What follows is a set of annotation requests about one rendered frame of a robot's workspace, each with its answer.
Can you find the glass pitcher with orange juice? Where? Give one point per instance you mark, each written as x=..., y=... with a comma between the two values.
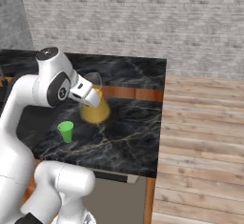
x=95, y=111

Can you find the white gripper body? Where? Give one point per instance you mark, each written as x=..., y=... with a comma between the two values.
x=92, y=98

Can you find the wooden kitchen island cabinet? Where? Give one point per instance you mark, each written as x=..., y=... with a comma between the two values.
x=149, y=196

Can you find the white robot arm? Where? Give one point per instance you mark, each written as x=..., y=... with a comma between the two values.
x=19, y=113

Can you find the green cup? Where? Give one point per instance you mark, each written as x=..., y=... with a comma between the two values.
x=66, y=132

